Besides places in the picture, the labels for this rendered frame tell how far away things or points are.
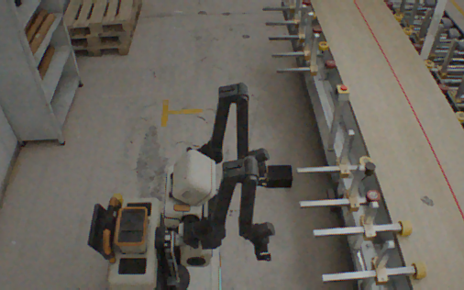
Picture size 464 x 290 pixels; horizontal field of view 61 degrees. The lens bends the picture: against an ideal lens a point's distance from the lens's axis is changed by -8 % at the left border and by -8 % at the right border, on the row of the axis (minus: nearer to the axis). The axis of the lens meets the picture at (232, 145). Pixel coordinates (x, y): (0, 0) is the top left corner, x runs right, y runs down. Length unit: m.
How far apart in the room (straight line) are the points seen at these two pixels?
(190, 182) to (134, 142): 2.20
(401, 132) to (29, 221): 2.89
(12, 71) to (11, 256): 1.46
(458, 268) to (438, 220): 0.30
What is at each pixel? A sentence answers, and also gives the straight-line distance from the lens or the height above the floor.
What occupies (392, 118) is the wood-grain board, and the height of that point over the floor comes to 0.90.
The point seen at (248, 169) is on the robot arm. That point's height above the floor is 1.63.
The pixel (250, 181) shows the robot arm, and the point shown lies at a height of 1.61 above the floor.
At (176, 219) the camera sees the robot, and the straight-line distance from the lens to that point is 1.93.
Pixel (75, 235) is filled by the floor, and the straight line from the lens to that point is 3.45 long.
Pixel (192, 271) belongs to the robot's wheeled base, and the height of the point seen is 0.28.
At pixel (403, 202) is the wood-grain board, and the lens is 2.49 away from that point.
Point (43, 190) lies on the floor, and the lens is 3.83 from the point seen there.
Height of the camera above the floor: 2.77
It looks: 47 degrees down
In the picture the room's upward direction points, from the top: straight up
